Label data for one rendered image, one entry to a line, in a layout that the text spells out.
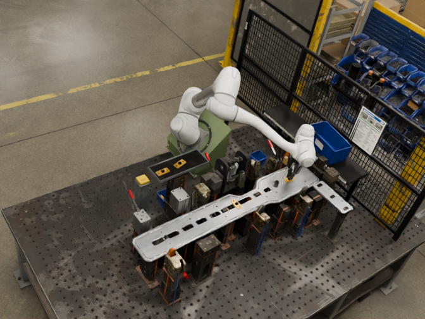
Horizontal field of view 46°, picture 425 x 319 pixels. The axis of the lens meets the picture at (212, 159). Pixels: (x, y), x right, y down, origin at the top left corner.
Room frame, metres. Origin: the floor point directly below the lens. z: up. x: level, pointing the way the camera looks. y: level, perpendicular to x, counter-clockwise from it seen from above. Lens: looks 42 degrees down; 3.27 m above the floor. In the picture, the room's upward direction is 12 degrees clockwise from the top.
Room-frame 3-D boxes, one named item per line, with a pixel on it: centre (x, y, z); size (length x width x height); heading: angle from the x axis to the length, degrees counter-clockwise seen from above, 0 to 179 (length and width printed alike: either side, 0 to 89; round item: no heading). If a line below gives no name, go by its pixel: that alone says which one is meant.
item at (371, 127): (2.83, -1.00, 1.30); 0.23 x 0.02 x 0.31; 45
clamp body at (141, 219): (1.88, 0.33, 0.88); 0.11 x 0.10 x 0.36; 45
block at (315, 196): (2.43, -0.72, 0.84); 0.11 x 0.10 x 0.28; 45
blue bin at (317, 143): (2.88, -0.78, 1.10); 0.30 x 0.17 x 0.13; 37
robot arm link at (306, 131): (2.50, -0.54, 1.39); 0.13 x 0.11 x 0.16; 5
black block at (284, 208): (2.26, -0.52, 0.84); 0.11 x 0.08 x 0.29; 45
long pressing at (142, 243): (2.16, -0.20, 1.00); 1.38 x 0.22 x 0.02; 135
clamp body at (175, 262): (1.64, 0.08, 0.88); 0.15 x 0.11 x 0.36; 45
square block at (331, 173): (2.62, -0.82, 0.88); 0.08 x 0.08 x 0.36; 45
